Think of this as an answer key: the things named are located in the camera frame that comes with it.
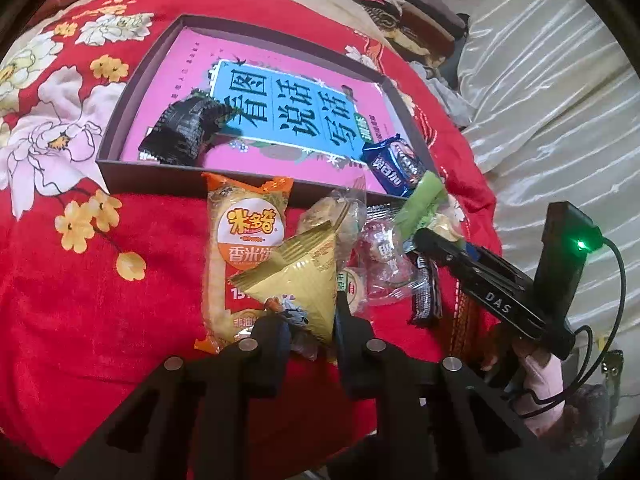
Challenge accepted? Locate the orange rice cracker packet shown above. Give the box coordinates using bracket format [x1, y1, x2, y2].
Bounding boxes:
[194, 172, 293, 356]

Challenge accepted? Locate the white satin curtain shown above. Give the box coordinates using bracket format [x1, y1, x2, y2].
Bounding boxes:
[460, 0, 640, 461]

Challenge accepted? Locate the person's right hand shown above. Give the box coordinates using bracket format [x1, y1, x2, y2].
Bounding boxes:
[480, 337, 568, 436]

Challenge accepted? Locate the clear packet with round cookie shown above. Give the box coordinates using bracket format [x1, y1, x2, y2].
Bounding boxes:
[352, 205, 416, 306]

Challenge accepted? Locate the dark striped snack packet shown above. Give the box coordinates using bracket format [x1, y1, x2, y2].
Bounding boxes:
[407, 252, 443, 323]

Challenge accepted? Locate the red floral blanket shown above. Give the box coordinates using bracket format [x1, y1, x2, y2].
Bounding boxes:
[0, 0, 506, 471]

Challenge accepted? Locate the pink book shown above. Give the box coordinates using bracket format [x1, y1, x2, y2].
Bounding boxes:
[122, 30, 416, 196]

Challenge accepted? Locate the black snack packet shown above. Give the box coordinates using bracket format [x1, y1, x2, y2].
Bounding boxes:
[137, 89, 241, 167]

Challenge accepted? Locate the dark cardboard box tray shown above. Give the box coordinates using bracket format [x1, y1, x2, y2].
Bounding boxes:
[95, 14, 443, 211]

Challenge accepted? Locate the blue snack packet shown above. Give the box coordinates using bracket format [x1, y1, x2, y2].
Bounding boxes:
[361, 133, 427, 197]

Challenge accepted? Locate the black cable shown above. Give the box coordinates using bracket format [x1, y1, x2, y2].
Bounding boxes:
[505, 237, 628, 418]

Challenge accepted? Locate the gold triangular snack packet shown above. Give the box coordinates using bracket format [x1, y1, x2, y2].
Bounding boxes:
[227, 220, 338, 361]

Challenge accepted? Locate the green-ended pastry packet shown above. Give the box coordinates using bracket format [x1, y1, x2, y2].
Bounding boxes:
[392, 171, 463, 243]

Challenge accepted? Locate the stack of folded clothes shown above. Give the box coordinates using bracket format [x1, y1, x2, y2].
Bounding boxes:
[342, 0, 471, 68]

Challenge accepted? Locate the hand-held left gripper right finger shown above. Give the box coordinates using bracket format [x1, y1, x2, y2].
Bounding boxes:
[332, 292, 591, 480]

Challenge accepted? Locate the clear packet with yellow pastry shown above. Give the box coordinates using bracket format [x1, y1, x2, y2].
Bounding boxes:
[297, 187, 368, 261]

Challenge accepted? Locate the green label round pastry packet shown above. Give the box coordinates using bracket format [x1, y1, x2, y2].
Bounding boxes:
[335, 265, 368, 318]

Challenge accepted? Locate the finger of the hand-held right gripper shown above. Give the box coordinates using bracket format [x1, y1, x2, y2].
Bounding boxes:
[414, 227, 482, 282]

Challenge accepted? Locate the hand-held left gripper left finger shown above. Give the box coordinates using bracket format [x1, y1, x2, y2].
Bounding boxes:
[55, 317, 293, 480]

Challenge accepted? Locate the pale blue cloth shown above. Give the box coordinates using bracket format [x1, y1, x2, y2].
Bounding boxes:
[410, 60, 473, 128]

